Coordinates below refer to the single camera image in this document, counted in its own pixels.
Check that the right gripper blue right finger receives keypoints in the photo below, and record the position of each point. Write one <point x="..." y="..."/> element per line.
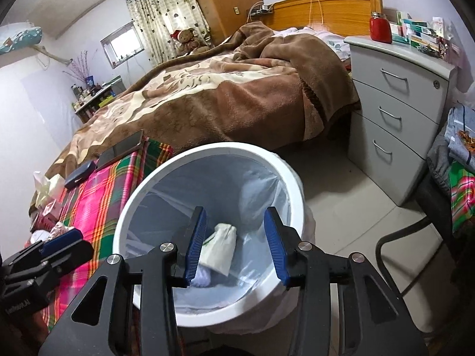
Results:
<point x="283" y="245"/>

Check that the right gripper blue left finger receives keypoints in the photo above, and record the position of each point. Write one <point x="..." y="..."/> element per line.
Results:
<point x="188" y="242"/>

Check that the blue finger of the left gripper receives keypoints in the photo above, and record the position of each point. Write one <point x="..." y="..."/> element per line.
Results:
<point x="61" y="237"/>
<point x="61" y="259"/>

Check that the white paper trash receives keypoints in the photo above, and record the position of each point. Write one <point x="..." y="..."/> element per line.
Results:
<point x="218" y="249"/>

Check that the white round trash bin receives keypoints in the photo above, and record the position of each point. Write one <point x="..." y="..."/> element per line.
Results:
<point x="209" y="235"/>

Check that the red white milk carton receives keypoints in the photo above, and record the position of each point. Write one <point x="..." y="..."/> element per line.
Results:
<point x="48" y="217"/>

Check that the pink plaid cloth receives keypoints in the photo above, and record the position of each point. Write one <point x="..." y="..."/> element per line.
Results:
<point x="94" y="208"/>

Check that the soft tissue pack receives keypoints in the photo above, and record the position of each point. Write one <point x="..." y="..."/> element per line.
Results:
<point x="47" y="189"/>

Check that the dark blue glasses case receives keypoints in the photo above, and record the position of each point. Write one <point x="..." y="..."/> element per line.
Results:
<point x="79" y="175"/>

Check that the translucent white bin liner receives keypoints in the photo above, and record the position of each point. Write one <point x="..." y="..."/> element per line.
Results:
<point x="211" y="226"/>

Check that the black smartphone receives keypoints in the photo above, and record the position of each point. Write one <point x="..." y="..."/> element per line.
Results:
<point x="120" y="150"/>

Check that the cluttered side shelf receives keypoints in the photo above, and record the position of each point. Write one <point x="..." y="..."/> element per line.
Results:
<point x="89" y="105"/>

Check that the brown patterned fleece blanket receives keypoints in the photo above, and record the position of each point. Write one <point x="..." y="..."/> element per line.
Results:
<point x="258" y="87"/>

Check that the pile of clothes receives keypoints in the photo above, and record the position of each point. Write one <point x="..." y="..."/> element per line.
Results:
<point x="451" y="163"/>

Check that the grey drawer cabinet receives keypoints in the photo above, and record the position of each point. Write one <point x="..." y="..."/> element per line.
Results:
<point x="403" y="94"/>

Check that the black chair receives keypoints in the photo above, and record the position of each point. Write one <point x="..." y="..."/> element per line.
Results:
<point x="404" y="255"/>

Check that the small window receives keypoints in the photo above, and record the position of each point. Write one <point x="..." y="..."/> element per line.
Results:
<point x="122" y="44"/>

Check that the brown teddy bear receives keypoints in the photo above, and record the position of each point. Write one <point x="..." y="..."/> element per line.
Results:
<point x="188" y="43"/>

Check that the red jar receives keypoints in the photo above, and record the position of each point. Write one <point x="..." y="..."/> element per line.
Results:
<point x="380" y="28"/>

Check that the wooden headboard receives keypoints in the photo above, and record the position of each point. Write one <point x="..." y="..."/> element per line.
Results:
<point x="341" y="17"/>

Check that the patterned curtain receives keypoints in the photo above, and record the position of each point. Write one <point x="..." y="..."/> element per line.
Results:
<point x="157" y="20"/>

